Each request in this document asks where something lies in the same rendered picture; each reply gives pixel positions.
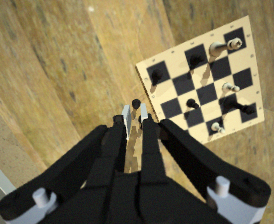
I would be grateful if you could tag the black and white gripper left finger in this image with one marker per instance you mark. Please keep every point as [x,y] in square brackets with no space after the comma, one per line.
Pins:
[34,200]

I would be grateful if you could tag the wooden chessboard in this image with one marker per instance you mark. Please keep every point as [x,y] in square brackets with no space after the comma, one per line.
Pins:
[203,82]

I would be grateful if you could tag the white pawn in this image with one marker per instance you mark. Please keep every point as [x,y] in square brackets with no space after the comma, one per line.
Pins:
[216,126]
[228,86]

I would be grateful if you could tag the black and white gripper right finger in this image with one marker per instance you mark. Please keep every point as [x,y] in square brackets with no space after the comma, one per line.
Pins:
[234,193]

